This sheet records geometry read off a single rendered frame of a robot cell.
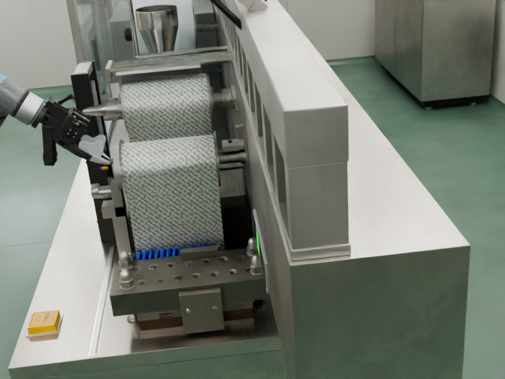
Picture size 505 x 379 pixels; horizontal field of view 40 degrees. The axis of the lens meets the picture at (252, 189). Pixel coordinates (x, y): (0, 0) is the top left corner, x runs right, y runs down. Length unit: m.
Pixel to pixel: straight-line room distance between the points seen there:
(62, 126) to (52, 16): 5.67
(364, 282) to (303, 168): 0.19
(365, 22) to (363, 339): 6.65
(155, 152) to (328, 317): 0.91
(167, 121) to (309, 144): 1.13
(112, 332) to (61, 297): 0.25
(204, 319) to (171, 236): 0.26
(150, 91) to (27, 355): 0.77
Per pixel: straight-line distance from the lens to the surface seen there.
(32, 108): 1.79
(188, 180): 1.79
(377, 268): 0.98
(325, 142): 0.89
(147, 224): 1.85
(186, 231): 1.85
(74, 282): 2.07
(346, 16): 7.51
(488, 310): 3.47
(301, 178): 0.91
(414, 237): 1.02
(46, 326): 1.87
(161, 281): 1.76
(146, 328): 1.79
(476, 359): 3.16
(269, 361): 1.77
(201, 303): 1.71
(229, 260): 1.79
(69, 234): 2.35
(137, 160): 1.79
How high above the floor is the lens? 1.92
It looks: 24 degrees down
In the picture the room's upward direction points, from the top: 5 degrees counter-clockwise
